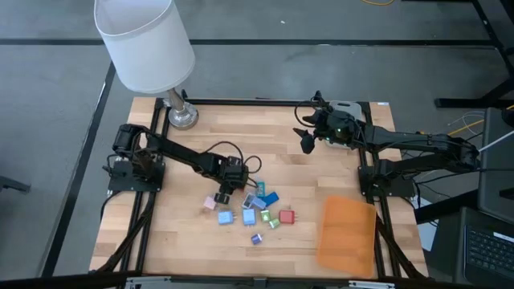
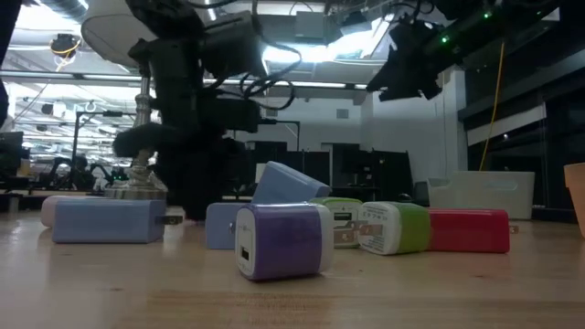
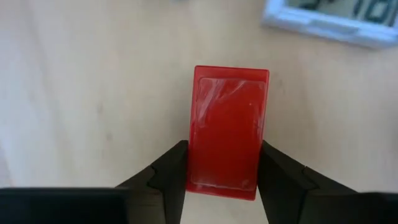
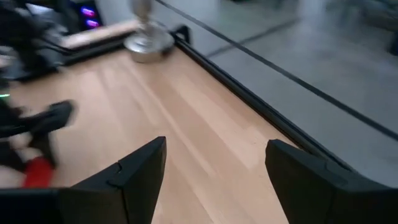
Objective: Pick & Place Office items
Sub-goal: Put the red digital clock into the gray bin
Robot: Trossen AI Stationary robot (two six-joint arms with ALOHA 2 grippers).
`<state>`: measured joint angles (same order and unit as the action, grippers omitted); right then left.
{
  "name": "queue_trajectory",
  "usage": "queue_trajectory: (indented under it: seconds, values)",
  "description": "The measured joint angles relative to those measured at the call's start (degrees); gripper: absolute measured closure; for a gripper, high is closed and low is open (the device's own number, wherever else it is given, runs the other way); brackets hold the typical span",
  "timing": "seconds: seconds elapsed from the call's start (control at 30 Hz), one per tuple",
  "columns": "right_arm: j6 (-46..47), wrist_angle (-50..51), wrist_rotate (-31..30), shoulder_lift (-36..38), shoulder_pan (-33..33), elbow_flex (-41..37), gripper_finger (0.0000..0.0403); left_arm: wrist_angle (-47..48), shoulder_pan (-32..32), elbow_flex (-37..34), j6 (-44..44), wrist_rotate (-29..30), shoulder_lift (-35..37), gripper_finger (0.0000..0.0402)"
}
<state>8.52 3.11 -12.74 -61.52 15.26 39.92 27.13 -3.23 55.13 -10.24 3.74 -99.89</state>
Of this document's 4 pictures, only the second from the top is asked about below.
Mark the table lamp silver base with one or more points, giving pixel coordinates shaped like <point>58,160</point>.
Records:
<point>109,41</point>

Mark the black partition panels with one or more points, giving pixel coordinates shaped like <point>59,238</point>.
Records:
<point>388,173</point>

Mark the red wall charger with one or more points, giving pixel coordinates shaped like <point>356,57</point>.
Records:
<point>471,230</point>

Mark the green white USB charger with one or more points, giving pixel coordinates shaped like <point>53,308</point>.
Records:
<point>411,228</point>
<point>343,212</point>

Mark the black monitor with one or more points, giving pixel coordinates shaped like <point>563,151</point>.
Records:
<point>10,151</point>

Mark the round black ceiling device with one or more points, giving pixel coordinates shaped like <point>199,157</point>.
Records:
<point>64,45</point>

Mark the overhead light bar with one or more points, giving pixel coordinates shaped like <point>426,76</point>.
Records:
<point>320,84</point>

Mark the black gantry frame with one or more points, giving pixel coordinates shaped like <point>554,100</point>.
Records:
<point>274,121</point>

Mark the light blue wall charger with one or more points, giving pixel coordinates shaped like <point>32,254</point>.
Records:
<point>107,221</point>
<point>285,185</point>
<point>219,226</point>

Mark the white plastic bin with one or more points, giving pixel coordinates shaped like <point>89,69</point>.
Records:
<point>484,196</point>

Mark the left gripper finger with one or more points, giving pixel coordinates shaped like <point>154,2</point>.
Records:
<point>183,183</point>
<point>224,173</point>

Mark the purple white USB charger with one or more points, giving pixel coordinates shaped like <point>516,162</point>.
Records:
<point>283,240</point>

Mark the pink wall charger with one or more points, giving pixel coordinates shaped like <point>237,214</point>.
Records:
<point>46,212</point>

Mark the black camera stand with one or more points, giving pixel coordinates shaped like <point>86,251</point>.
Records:
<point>112,113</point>

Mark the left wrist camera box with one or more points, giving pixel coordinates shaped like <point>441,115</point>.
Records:
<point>233,45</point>

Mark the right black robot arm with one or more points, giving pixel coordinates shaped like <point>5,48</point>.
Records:
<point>503,23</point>

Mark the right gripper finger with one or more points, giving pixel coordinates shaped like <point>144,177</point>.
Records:
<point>393,77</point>
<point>404,93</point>

